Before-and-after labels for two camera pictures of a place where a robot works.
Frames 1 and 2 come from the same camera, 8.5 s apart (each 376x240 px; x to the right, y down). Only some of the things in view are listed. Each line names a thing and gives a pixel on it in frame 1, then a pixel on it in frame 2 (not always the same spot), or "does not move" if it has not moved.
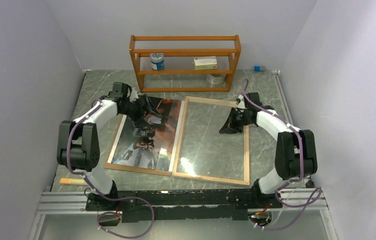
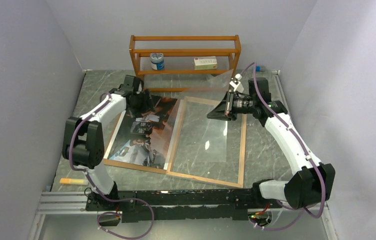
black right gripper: [230, 126] → [225, 110]
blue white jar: [157, 61] does not move
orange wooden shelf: [185, 63] does not move
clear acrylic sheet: [203, 151] → [197, 139]
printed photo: [149, 143] does not move
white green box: [205, 62] does not move
